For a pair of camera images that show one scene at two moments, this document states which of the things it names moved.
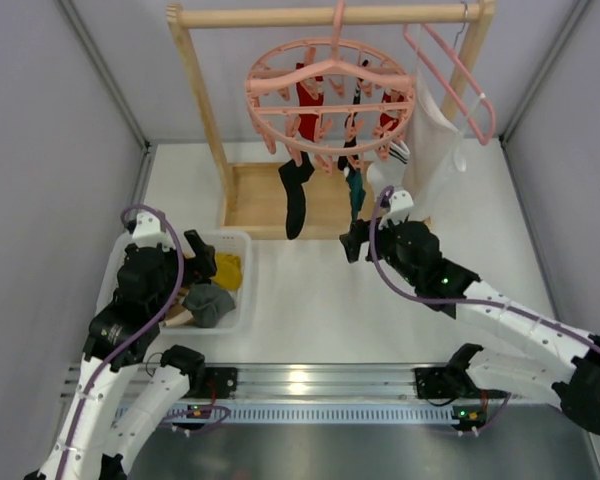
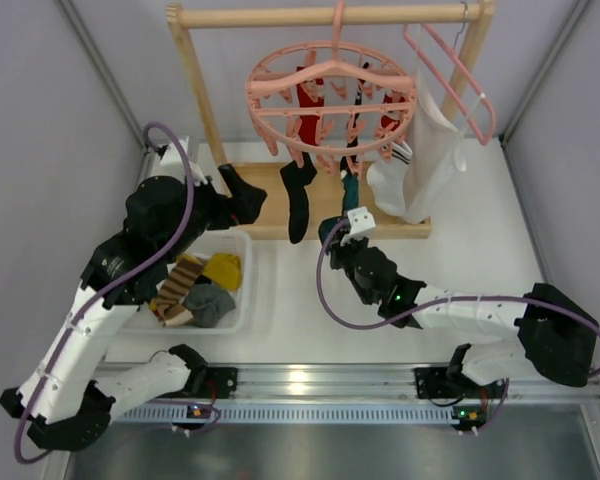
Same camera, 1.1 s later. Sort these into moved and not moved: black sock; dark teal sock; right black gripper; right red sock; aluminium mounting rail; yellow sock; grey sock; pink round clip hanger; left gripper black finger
Moved: dark teal sock; left gripper black finger; right black gripper
Not moved: right red sock; pink round clip hanger; yellow sock; grey sock; aluminium mounting rail; black sock
